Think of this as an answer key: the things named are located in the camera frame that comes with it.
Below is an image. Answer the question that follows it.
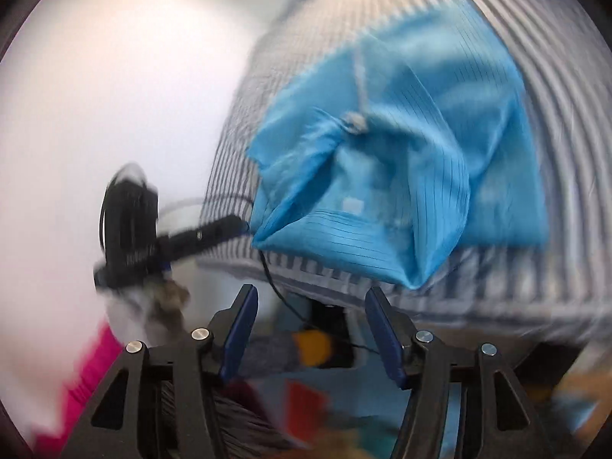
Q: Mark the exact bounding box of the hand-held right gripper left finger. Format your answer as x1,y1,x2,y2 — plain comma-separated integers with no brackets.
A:
60,283,260,459

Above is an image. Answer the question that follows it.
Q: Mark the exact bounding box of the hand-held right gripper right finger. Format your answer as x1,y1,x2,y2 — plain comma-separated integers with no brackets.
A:
364,287,543,459

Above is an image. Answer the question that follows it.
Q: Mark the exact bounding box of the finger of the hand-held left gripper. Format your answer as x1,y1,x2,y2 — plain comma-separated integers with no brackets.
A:
163,213,246,263

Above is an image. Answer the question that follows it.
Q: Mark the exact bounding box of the blue pinstriped work coat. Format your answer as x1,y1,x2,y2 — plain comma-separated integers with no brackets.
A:
245,8,552,291

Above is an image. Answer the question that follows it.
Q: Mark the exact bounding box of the person's left forearm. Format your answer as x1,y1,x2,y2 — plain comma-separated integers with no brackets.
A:
33,322,126,443

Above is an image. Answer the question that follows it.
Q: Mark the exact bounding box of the person's left hand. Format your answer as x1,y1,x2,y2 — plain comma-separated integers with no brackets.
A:
103,275,193,341

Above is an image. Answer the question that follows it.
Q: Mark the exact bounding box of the orange cloth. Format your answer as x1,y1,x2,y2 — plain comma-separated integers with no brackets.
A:
293,329,334,370

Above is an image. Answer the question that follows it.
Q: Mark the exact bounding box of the red cloth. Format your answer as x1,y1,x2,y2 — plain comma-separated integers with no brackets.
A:
281,381,332,441

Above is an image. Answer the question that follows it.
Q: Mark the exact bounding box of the grey striped bed sheet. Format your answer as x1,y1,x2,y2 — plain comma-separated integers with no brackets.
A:
197,0,612,346

